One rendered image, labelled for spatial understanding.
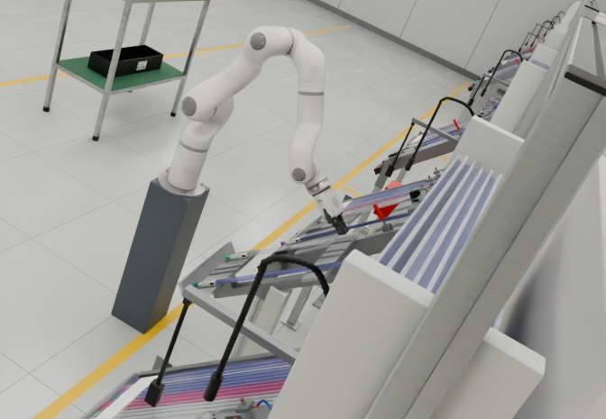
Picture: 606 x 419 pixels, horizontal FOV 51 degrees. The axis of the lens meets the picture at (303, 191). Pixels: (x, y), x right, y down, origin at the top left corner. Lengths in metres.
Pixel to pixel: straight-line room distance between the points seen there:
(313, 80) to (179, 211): 0.78
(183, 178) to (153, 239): 0.30
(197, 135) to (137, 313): 0.86
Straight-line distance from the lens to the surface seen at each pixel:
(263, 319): 2.09
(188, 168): 2.51
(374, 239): 2.11
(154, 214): 2.61
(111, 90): 4.20
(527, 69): 1.88
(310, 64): 2.13
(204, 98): 2.35
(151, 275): 2.74
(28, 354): 2.74
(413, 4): 11.01
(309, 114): 2.15
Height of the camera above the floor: 1.94
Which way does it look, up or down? 25 degrees down
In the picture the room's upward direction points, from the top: 23 degrees clockwise
